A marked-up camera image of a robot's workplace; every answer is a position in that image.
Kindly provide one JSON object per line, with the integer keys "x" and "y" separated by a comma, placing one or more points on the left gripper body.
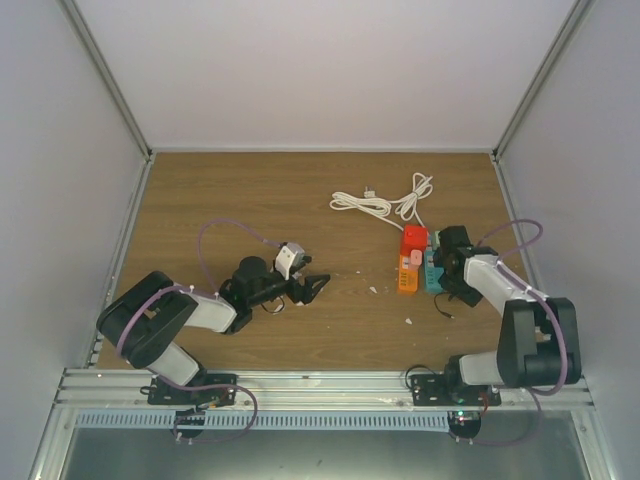
{"x": 294, "y": 293}

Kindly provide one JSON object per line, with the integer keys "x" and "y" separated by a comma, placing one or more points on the orange power strip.
{"x": 397, "y": 213}

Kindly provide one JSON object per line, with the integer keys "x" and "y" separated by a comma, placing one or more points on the pink plug adapter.
{"x": 415, "y": 259}

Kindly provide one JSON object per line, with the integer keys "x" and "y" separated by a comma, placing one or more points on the red cube socket adapter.
{"x": 414, "y": 237}

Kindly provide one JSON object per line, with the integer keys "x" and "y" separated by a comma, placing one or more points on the teal power strip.
{"x": 429, "y": 273}

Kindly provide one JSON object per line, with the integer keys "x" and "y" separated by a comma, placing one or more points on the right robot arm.
{"x": 538, "y": 344}

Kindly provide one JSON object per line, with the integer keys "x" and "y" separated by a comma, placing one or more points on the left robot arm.
{"x": 143, "y": 323}

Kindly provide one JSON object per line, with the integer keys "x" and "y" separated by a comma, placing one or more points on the white plastic shards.
{"x": 366, "y": 281}

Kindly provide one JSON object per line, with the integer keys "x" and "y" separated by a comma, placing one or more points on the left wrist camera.
{"x": 290, "y": 258}

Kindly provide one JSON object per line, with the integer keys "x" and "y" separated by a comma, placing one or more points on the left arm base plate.
{"x": 160, "y": 393}

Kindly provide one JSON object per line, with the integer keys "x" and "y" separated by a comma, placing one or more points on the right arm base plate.
{"x": 431, "y": 389}

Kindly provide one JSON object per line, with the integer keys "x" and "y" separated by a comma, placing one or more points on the aluminium rail frame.
{"x": 303, "y": 399}

